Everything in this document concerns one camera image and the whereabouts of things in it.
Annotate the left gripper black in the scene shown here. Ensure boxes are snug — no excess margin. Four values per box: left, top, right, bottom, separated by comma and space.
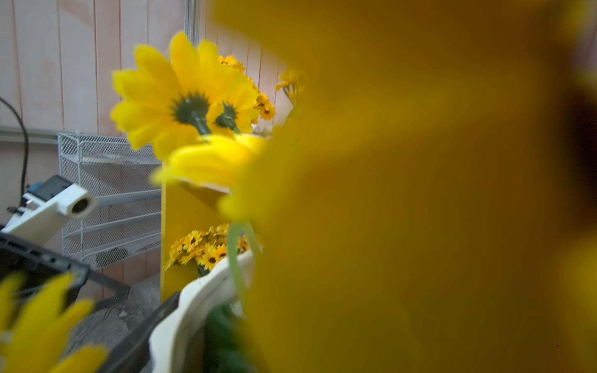
1, 233, 130, 312

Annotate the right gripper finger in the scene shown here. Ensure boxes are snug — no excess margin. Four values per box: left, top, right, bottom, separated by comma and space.
98, 292, 180, 373

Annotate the sunflower pot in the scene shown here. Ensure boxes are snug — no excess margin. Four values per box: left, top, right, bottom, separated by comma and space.
162, 223, 231, 278
214, 1, 596, 372
110, 31, 275, 162
1, 273, 108, 372

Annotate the yellow shelf unit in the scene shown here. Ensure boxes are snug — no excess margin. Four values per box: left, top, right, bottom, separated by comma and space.
160, 180, 230, 301

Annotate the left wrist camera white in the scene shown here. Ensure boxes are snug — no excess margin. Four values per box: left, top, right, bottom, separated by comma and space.
1, 175, 99, 247

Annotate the white wire mesh rack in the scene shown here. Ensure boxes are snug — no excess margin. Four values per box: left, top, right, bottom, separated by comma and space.
58, 132, 161, 269

